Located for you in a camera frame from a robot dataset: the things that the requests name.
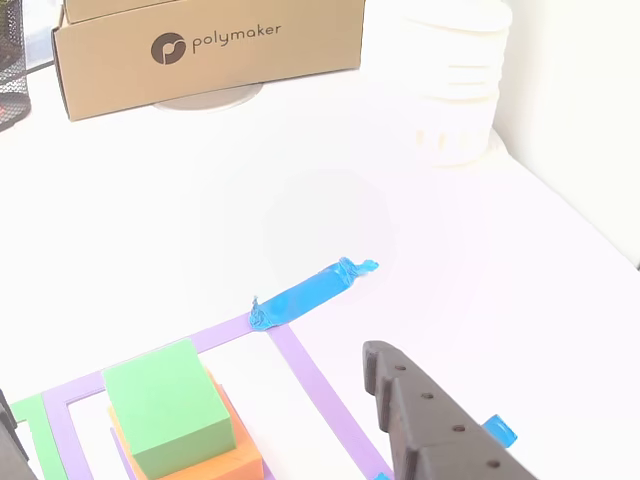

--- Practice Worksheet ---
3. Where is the purple square block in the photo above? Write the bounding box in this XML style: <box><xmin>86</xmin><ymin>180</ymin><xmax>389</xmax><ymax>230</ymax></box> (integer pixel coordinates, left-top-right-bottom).
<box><xmin>109</xmin><ymin>427</ymin><xmax>276</xmax><ymax>480</ymax></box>

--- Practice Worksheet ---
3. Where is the green cube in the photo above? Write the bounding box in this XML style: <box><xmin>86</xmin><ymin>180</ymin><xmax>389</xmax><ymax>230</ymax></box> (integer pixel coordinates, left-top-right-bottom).
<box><xmin>102</xmin><ymin>338</ymin><xmax>237</xmax><ymax>480</ymax></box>

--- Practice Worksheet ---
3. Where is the orange square block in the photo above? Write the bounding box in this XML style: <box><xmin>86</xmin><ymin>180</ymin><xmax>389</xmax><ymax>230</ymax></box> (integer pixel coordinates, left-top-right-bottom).
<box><xmin>107</xmin><ymin>367</ymin><xmax>265</xmax><ymax>480</ymax></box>

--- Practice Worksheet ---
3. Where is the blue tape strip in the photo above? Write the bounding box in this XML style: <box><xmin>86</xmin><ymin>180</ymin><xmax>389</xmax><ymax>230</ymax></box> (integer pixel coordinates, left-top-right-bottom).
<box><xmin>372</xmin><ymin>413</ymin><xmax>519</xmax><ymax>480</ymax></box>
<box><xmin>248</xmin><ymin>257</ymin><xmax>380</xmax><ymax>332</ymax></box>

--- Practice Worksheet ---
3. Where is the white ribbed appliance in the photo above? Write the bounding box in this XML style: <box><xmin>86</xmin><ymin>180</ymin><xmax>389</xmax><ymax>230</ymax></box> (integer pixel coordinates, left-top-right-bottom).
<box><xmin>359</xmin><ymin>0</ymin><xmax>514</xmax><ymax>169</ymax></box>

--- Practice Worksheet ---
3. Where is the black mesh bin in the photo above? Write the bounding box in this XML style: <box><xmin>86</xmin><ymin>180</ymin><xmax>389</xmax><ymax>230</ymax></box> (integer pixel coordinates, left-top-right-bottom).
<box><xmin>0</xmin><ymin>0</ymin><xmax>32</xmax><ymax>132</ymax></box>

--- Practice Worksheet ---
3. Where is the green square frame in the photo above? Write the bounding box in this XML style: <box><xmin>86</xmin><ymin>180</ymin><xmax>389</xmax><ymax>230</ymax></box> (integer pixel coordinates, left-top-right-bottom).
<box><xmin>9</xmin><ymin>394</ymin><xmax>69</xmax><ymax>480</ymax></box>

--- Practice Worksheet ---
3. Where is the purple square frame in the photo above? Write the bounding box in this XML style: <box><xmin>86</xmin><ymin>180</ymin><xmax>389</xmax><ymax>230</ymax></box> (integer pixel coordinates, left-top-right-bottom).
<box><xmin>42</xmin><ymin>309</ymin><xmax>396</xmax><ymax>480</ymax></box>

